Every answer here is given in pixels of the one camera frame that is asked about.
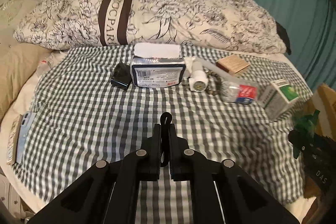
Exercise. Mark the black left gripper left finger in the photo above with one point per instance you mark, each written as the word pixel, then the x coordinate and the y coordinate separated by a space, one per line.
pixel 141 165

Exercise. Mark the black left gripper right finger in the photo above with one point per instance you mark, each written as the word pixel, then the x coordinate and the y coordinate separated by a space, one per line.
pixel 189 165

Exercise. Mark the teal curtain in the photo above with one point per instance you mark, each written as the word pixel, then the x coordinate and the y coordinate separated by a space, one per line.
pixel 310 25

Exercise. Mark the clear bag red label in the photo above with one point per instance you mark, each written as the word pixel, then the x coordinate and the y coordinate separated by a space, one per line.
pixel 238 90

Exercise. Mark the white drawer cabinet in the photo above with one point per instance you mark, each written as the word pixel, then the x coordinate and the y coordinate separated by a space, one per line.
pixel 13 201

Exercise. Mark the green white medicine box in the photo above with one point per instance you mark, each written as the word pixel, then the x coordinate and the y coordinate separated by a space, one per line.
pixel 278 97

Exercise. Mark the phone with patterned case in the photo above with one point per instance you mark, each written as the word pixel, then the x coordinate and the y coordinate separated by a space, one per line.
pixel 13 140

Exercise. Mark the beige pillow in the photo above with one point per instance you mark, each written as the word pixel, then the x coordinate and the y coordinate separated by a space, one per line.
pixel 17 66

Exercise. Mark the green gingham blanket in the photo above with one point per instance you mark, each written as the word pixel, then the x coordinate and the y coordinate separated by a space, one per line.
pixel 81 118

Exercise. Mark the small black box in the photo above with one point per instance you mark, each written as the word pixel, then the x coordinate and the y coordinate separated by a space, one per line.
pixel 121 77

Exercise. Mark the brown cardboard box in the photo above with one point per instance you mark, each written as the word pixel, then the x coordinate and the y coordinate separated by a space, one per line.
pixel 323 100

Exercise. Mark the green wrapper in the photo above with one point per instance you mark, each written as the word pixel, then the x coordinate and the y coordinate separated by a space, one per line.
pixel 304 131

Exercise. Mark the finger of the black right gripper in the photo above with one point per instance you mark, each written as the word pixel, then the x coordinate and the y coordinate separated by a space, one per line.
pixel 318 154

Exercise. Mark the blue smartphone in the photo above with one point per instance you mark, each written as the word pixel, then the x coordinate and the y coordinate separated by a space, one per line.
pixel 25 126

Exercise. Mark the small wooden box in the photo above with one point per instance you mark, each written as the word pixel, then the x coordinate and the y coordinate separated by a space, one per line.
pixel 233 64

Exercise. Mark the wet wipes pack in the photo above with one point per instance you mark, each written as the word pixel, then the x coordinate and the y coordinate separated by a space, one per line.
pixel 157 65

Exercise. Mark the floral folded duvet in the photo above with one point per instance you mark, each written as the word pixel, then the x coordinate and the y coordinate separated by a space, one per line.
pixel 231 25

